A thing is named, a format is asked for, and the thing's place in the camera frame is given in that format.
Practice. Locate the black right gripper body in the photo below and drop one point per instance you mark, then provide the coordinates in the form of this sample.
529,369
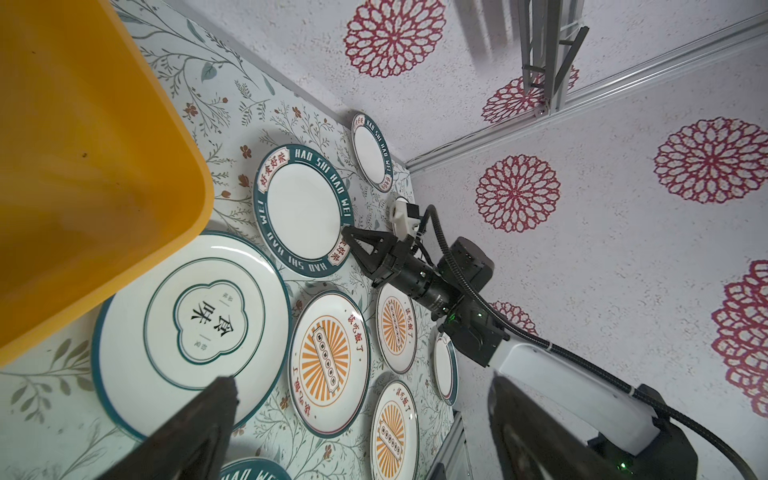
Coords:
398,267

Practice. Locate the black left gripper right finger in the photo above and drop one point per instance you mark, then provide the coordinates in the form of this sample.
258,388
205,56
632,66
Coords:
530,444

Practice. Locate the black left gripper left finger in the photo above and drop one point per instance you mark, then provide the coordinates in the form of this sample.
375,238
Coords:
190,445

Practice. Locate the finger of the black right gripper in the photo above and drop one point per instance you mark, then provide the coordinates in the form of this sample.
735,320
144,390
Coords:
371,258
375,239

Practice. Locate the green-rim red-line plate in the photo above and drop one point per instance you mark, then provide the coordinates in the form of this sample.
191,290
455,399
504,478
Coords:
445,368

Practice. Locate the large orange sunburst plate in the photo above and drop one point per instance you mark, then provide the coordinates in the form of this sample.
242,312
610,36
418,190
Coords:
394,440

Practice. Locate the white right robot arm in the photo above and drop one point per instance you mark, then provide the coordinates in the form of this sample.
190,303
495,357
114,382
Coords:
637,434

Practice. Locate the yellow plastic bin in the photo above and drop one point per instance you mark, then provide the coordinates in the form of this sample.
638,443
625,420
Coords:
100,179

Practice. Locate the medium orange sunburst plate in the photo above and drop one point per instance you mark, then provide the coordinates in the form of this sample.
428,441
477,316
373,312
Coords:
396,328

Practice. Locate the black plate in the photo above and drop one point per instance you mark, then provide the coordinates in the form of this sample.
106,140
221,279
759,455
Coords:
253,468

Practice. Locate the small green-rim lettered plate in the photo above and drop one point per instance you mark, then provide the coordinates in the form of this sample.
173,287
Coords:
372,153

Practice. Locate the large green-rim lettered plate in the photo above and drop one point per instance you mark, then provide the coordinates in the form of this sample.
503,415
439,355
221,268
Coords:
301,205

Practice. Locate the large white clover-emblem plate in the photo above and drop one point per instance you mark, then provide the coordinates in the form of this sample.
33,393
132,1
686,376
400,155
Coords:
216,308

